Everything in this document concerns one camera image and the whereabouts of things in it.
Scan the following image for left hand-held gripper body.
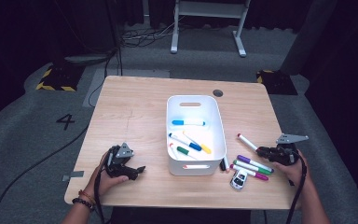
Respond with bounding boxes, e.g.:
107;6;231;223
105;142;137;178

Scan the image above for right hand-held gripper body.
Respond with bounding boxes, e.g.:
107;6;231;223
265;133;310;167

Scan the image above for light green cap white marker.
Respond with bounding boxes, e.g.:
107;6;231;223
232;160;273;175

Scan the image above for red cap white marker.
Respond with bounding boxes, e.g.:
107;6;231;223
237;133;259;152

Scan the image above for purple cap white marker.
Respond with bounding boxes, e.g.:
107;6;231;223
236;154;275;174

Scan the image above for magenta cap white marker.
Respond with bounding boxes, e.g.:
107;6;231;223
229;163;269;182

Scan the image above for dark green cap white marker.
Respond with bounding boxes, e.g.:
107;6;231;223
176;145;199;161

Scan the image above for yellow cap white marker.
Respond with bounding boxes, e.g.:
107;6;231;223
182;130;213;155

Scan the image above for light blue cap white marker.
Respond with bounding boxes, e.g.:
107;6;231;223
171;119;206;127

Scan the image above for dark blue cap white marker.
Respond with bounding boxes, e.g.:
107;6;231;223
168;133;203;152

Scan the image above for white plastic storage bin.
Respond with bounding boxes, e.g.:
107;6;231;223
166;94;227;177

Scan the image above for person's right hand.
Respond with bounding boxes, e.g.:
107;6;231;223
272;151;310;189

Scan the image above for person's left hand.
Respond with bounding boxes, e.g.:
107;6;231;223
83;151;131;203

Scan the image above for white toy car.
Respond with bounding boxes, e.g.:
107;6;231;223
229;169;249;190

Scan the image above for grey tape strip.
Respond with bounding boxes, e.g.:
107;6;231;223
62;170;86;182

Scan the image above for person's dark clothing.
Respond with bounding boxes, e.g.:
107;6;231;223
111;207;252;224

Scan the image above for black yellow striped floor base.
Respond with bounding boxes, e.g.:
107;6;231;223
35;63;86;92
255;69;298;96

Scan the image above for grey round stand base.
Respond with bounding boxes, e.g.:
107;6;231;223
63;53;117;66

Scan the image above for black stand pole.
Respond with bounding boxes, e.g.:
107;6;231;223
105;0;124;77

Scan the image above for grey curtain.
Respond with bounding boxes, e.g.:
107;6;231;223
280;0;338;76

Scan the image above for left hand-held gripper black cable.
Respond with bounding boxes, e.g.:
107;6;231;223
92;150;113;224

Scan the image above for hand-held gripper black cable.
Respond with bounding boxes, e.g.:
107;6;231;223
287;152;308;224
92;150;113;224

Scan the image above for right hand-held gripper black cable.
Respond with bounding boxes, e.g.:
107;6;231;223
287;152;308;224

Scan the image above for orange string bracelet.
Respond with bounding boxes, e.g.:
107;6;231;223
77;189;97;204

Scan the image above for black bead bracelet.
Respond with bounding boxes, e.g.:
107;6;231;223
71;196;95;213

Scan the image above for thin black floor cable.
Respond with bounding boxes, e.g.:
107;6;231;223
88;55;113;108

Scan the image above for long black floor cable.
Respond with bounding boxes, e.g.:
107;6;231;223
0;124;91;224

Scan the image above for bundle of floor cables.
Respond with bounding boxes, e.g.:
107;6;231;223
120;18;181;49

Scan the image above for white metal desk frame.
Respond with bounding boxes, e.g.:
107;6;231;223
170;0;252;58

